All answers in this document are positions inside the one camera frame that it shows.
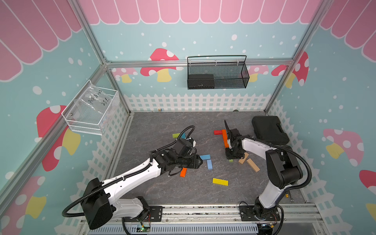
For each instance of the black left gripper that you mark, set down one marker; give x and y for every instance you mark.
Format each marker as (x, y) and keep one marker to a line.
(194, 162)

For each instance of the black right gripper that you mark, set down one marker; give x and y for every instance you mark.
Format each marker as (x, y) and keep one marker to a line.
(228, 156)

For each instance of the tan wooden short block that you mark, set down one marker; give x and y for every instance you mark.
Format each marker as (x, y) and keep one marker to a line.
(242, 160)

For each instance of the light blue long block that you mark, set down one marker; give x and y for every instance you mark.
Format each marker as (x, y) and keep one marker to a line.
(205, 157)

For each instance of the light blue short block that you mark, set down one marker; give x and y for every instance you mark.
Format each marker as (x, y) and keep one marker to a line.
(209, 165)

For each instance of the orange long block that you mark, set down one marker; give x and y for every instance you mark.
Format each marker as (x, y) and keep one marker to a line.
(183, 172)

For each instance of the red-orange block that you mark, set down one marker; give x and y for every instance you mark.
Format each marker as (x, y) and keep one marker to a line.
(224, 135)

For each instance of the lime green short block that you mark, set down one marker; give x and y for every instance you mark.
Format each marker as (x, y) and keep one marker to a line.
(176, 135)

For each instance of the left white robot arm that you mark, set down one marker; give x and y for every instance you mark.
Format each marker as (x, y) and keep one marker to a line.
(100, 202)

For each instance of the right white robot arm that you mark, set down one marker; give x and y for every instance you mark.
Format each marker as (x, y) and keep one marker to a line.
(286, 169)

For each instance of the tan wooden long block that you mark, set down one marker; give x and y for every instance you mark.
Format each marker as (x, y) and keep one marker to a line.
(253, 165)

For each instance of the red short block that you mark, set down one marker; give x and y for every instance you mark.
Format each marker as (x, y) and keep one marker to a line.
(217, 132)

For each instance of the yellow long block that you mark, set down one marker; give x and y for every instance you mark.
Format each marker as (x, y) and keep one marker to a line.
(220, 182)

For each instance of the black plastic tool case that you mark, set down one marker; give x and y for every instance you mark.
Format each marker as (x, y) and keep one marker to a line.
(268, 128)

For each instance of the black box in basket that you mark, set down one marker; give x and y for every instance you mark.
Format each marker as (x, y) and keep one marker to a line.
(200, 81)

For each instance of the green circuit board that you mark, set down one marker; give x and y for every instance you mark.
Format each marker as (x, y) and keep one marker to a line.
(143, 229)

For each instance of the plastic bag in basket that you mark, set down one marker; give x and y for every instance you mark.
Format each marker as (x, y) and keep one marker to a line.
(93, 109)

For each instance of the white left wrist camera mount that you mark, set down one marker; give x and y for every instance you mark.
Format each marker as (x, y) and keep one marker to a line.
(192, 142)

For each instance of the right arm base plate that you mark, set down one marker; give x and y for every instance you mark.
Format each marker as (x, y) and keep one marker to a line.
(258, 213)

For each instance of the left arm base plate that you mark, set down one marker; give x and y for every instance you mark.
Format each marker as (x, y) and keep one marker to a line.
(153, 214)

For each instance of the yellow handled pliers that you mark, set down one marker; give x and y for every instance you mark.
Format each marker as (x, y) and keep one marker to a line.
(289, 196)

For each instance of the black wire mesh basket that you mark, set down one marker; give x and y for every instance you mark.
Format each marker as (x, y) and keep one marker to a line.
(230, 71)

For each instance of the clear wire wall basket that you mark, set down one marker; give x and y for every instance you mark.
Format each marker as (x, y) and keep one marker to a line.
(73, 127)

